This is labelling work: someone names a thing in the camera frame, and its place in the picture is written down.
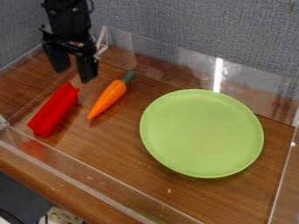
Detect green round plate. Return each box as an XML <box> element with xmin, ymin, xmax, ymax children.
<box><xmin>139</xmin><ymin>89</ymin><xmax>265</xmax><ymax>179</ymax></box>

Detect red rectangular block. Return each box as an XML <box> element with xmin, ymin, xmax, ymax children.
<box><xmin>28</xmin><ymin>82</ymin><xmax>80</xmax><ymax>137</ymax></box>

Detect clear acrylic corner bracket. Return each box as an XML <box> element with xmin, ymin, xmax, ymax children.
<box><xmin>94</xmin><ymin>26</ymin><xmax>108</xmax><ymax>60</ymax></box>

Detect clear acrylic enclosure walls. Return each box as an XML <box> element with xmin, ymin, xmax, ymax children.
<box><xmin>0</xmin><ymin>27</ymin><xmax>299</xmax><ymax>224</ymax></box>

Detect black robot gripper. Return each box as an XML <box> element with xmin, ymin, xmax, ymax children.
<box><xmin>39</xmin><ymin>26</ymin><xmax>99</xmax><ymax>83</ymax></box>

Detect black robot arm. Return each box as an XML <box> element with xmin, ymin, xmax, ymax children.
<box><xmin>40</xmin><ymin>0</ymin><xmax>99</xmax><ymax>83</ymax></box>

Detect orange toy carrot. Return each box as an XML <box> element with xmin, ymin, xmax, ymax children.
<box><xmin>88</xmin><ymin>71</ymin><xmax>136</xmax><ymax>120</ymax></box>

